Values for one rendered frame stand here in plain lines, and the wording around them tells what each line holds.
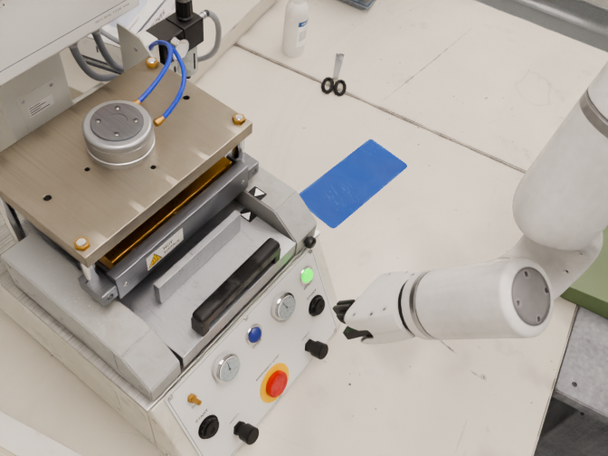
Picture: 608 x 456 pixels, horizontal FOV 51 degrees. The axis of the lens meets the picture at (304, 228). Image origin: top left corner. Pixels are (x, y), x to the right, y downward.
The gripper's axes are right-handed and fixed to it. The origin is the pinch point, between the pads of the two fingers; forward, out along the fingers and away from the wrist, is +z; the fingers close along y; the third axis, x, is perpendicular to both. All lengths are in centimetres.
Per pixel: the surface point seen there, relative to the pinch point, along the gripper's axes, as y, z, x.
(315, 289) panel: -1.0, 5.6, -4.1
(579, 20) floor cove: -239, 83, 29
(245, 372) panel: 15.5, 6.0, -3.0
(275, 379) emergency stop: 12.1, 7.7, 1.8
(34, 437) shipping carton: 39.2, 15.5, -14.2
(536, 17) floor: -227, 94, 16
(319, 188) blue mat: -24.8, 23.2, -10.7
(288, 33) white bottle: -50, 34, -38
